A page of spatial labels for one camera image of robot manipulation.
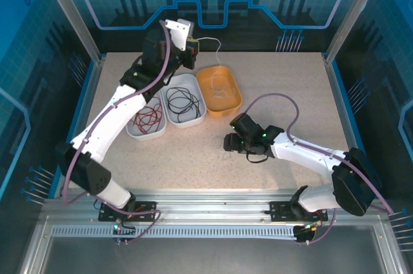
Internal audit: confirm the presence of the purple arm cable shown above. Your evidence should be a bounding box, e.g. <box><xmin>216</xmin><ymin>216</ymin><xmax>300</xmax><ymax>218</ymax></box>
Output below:
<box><xmin>243</xmin><ymin>93</ymin><xmax>393</xmax><ymax>245</ymax></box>
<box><xmin>63</xmin><ymin>21</ymin><xmax>170</xmax><ymax>245</ymax></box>

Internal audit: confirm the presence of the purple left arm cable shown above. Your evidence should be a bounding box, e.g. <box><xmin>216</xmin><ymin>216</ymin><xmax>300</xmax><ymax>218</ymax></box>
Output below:
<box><xmin>63</xmin><ymin>21</ymin><xmax>170</xmax><ymax>245</ymax></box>

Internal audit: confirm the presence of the orange plastic tray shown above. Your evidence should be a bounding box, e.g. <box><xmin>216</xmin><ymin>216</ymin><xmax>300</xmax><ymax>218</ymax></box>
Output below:
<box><xmin>196</xmin><ymin>65</ymin><xmax>243</xmax><ymax>119</ymax></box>

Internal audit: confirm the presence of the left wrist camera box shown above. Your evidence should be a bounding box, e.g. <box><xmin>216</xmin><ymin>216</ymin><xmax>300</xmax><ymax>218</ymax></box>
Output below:
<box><xmin>164</xmin><ymin>19</ymin><xmax>196</xmax><ymax>52</ymax></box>

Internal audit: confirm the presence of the aluminium side rail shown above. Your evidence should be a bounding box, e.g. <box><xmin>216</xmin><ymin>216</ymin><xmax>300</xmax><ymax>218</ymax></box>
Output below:
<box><xmin>322</xmin><ymin>54</ymin><xmax>370</xmax><ymax>199</ymax></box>
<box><xmin>53</xmin><ymin>56</ymin><xmax>106</xmax><ymax>199</ymax></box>

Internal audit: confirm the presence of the black cable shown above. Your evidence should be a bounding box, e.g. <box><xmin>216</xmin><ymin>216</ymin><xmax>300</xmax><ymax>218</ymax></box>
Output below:
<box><xmin>166</xmin><ymin>86</ymin><xmax>201</xmax><ymax>120</ymax></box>
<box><xmin>167</xmin><ymin>88</ymin><xmax>201</xmax><ymax>119</ymax></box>

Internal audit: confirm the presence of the aluminium frame rail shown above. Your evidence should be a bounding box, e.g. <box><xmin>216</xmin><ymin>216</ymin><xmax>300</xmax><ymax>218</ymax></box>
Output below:
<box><xmin>41</xmin><ymin>188</ymin><xmax>388</xmax><ymax>226</ymax></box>

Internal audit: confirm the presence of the aluminium corner post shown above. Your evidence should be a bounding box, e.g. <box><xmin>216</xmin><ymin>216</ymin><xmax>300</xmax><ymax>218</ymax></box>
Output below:
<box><xmin>34</xmin><ymin>0</ymin><xmax>106</xmax><ymax>64</ymax></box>
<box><xmin>323</xmin><ymin>0</ymin><xmax>390</xmax><ymax>64</ymax></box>

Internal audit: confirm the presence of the large white plastic tray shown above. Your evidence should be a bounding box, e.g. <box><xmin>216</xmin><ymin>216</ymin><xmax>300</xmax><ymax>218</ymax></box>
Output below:
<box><xmin>160</xmin><ymin>73</ymin><xmax>207</xmax><ymax>130</ymax></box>

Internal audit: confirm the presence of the red cable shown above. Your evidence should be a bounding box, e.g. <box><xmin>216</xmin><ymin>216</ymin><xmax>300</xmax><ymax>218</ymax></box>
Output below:
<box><xmin>137</xmin><ymin>101</ymin><xmax>164</xmax><ymax>132</ymax></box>
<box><xmin>134</xmin><ymin>108</ymin><xmax>162</xmax><ymax>135</ymax></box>
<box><xmin>134</xmin><ymin>103</ymin><xmax>164</xmax><ymax>135</ymax></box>

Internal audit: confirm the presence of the slotted grey cable duct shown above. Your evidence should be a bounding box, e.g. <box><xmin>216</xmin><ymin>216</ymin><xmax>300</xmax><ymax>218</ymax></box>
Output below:
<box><xmin>50</xmin><ymin>226</ymin><xmax>299</xmax><ymax>240</ymax></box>

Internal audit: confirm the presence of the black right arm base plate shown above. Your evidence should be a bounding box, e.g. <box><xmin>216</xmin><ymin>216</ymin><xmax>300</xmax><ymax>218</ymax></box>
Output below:
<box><xmin>269</xmin><ymin>201</ymin><xmax>329</xmax><ymax>223</ymax></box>

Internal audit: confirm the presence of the small white plastic tray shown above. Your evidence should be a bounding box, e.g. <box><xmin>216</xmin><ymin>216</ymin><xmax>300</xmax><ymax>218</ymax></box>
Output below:
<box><xmin>125</xmin><ymin>95</ymin><xmax>168</xmax><ymax>142</ymax></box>

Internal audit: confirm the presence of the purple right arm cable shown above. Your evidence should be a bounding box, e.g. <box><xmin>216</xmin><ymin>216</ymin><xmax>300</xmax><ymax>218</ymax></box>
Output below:
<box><xmin>243</xmin><ymin>93</ymin><xmax>393</xmax><ymax>245</ymax></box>

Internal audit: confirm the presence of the grey metal panel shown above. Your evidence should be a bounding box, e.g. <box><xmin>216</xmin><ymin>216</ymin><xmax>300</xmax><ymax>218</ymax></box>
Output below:
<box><xmin>19</xmin><ymin>215</ymin><xmax>413</xmax><ymax>274</ymax></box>

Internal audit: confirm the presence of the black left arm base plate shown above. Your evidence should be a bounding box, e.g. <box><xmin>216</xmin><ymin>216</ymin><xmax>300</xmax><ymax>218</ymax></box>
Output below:
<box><xmin>98</xmin><ymin>201</ymin><xmax>158</xmax><ymax>223</ymax></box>

